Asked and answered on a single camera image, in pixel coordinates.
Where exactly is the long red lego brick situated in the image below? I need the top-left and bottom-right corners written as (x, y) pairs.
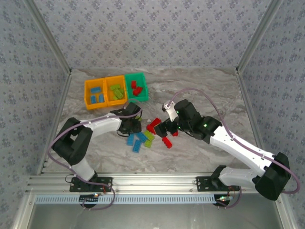
top-left (161, 137), bottom-right (173, 149)
top-left (149, 117), bottom-right (162, 128)

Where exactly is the green plastic bin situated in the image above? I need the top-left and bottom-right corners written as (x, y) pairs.
top-left (124, 72), bottom-right (150, 103)

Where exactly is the orange bin for blue bricks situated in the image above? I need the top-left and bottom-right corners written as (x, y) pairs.
top-left (84, 78), bottom-right (108, 111)

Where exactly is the small circuit board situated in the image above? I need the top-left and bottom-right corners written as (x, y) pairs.
top-left (79, 193), bottom-right (100, 206)
top-left (215, 195), bottom-right (234, 206)

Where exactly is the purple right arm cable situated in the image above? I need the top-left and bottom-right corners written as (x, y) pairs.
top-left (166, 87), bottom-right (302, 195)

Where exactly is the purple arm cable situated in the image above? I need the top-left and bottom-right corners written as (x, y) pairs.
top-left (166, 87), bottom-right (302, 195)
top-left (46, 106), bottom-right (144, 211)

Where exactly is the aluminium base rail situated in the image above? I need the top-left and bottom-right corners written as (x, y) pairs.
top-left (25, 173), bottom-right (258, 194)

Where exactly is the aluminium side rail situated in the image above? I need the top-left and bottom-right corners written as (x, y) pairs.
top-left (37, 71), bottom-right (72, 176)
top-left (235, 69), bottom-right (271, 158)

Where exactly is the white slotted cable duct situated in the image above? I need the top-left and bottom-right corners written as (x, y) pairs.
top-left (35, 194), bottom-right (218, 205)

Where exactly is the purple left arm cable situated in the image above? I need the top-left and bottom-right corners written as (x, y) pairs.
top-left (46, 106), bottom-right (144, 211)

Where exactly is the aluminium frame post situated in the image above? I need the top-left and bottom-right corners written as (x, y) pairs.
top-left (23, 0), bottom-right (72, 75)
top-left (235, 0), bottom-right (285, 75)

